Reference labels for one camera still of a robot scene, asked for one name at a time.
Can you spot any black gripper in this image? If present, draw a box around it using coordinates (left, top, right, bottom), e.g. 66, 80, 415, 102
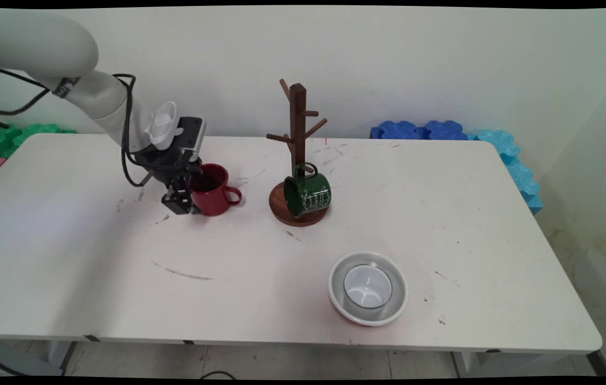
133, 147, 205, 216

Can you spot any red enamel mug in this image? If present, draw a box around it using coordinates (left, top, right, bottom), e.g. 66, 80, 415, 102
189, 163, 242, 217

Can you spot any green enamel mug white print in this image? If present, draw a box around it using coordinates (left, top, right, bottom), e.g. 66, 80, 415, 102
283, 162, 332, 218

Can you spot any dark wooden mug tree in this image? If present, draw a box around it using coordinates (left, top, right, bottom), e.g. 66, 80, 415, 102
266, 79, 331, 227

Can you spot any white bowl with red outside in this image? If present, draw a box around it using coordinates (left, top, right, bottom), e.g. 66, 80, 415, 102
328, 251, 409, 327

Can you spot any clear glass cup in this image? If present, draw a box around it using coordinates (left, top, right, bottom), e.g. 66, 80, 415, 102
343, 264, 393, 311

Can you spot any dark blue foam mat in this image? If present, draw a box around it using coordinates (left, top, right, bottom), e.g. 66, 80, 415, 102
370, 120, 468, 141

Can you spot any light blue foam mat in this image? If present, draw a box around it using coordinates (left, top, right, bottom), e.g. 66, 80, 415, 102
475, 129, 543, 215

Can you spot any grey table leg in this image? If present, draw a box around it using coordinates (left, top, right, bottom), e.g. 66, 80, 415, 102
451, 350, 545, 378

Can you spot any black bar near floor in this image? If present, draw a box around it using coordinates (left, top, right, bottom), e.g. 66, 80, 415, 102
586, 350, 606, 378

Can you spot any silver black wrist camera box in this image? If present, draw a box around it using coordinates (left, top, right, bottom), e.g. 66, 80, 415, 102
177, 117, 207, 161

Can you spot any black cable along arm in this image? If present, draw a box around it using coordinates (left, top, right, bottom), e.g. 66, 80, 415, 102
112, 74, 149, 188

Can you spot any black strap on arm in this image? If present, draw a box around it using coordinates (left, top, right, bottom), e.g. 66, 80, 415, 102
52, 77, 80, 98

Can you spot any thin black looping cable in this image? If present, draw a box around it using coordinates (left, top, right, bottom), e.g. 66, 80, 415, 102
0, 68, 51, 116

